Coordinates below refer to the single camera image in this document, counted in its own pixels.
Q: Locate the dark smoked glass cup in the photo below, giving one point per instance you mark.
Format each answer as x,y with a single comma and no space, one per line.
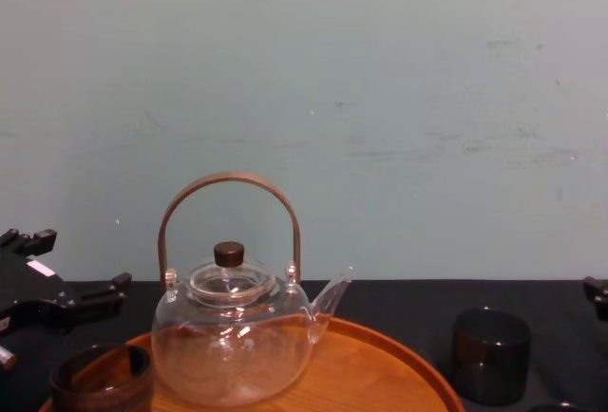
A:
102,383
491,360

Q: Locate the glass lid with wooden knob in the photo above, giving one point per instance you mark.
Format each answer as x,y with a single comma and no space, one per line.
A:
229,281

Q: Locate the round wooden tray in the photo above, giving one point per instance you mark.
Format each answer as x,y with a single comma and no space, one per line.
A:
361,374

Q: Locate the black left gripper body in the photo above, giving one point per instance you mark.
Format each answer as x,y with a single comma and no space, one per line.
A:
28,295

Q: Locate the black table cloth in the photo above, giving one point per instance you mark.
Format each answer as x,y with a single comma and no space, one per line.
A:
404,303

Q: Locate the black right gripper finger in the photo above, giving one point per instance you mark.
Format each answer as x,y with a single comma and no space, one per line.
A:
597,295

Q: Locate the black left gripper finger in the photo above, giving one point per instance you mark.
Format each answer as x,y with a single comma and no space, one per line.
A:
33,240
97,295

